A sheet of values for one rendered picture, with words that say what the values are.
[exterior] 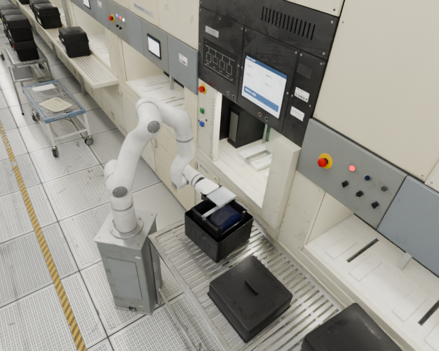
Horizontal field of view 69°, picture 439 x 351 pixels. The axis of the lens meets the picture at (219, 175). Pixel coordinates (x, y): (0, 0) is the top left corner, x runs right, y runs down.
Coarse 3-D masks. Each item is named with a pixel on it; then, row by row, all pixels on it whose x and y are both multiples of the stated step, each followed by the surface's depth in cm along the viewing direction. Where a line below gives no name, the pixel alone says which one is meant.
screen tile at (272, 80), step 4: (268, 76) 147; (272, 76) 145; (264, 80) 150; (268, 80) 148; (272, 80) 146; (276, 80) 144; (272, 84) 147; (276, 84) 145; (264, 88) 152; (268, 88) 150; (280, 88) 144; (264, 92) 153; (268, 92) 151; (272, 92) 148; (276, 92) 147; (280, 92) 144; (268, 96) 152; (272, 96) 149; (276, 96) 147; (280, 96) 145; (276, 100) 148
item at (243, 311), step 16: (224, 272) 156; (240, 272) 156; (256, 272) 157; (224, 288) 149; (240, 288) 150; (256, 288) 150; (272, 288) 150; (224, 304) 144; (240, 304) 144; (256, 304) 144; (272, 304) 144; (288, 304) 152; (240, 320) 138; (256, 320) 138; (272, 320) 148; (240, 336) 142
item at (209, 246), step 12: (252, 216) 176; (192, 228) 174; (240, 228) 170; (192, 240) 181; (204, 240) 169; (228, 240) 166; (240, 240) 178; (204, 252) 176; (216, 252) 165; (228, 252) 174
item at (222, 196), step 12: (216, 192) 166; (228, 192) 167; (204, 204) 177; (228, 204) 182; (240, 204) 174; (192, 216) 175; (204, 216) 163; (204, 228) 171; (216, 228) 160; (228, 228) 169; (216, 240) 167
